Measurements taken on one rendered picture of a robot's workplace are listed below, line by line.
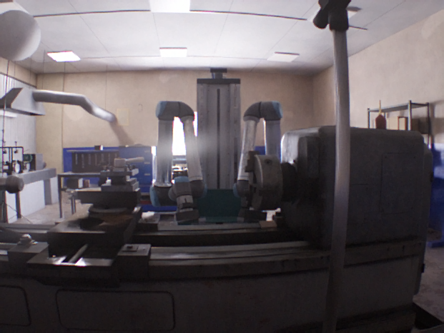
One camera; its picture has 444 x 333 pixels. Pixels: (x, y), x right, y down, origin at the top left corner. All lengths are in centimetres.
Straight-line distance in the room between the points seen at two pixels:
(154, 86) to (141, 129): 123
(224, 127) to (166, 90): 623
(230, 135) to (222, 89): 37
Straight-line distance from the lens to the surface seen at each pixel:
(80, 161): 575
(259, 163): 128
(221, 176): 238
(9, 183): 151
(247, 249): 126
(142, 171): 327
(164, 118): 202
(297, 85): 919
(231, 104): 235
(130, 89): 864
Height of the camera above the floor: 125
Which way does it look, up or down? 4 degrees down
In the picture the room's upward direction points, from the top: straight up
